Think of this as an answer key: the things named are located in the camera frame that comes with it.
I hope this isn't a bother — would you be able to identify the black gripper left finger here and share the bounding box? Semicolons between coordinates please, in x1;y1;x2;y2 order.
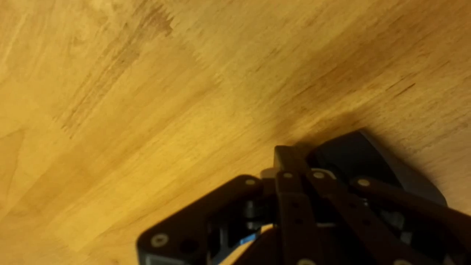
136;145;298;265

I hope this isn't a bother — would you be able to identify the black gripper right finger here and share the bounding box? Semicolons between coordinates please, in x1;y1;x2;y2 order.
293;146;471;265

